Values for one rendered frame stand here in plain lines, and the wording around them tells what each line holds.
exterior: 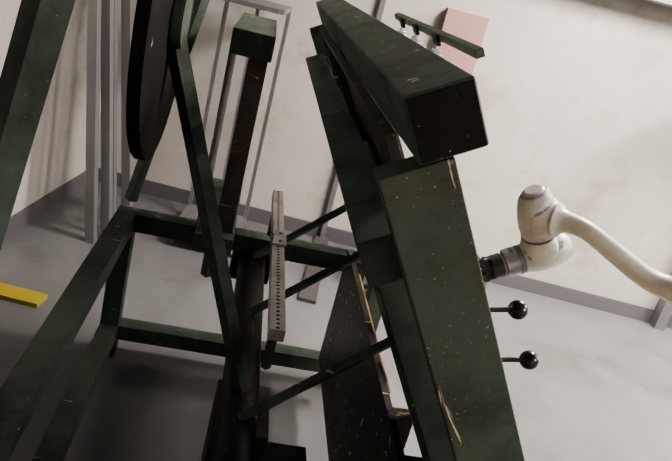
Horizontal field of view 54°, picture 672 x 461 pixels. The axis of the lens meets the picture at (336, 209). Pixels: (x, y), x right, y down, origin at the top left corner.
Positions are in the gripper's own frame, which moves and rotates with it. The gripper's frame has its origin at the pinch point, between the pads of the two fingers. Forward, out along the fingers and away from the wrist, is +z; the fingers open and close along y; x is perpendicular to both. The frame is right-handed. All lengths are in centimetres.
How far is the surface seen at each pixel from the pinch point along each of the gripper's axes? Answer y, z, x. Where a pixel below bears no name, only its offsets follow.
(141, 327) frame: -44, 139, -118
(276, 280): 3, 52, -28
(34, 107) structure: 94, 55, 91
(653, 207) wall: -156, -211, -291
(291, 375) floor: -101, 77, -124
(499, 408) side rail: 29, 6, 94
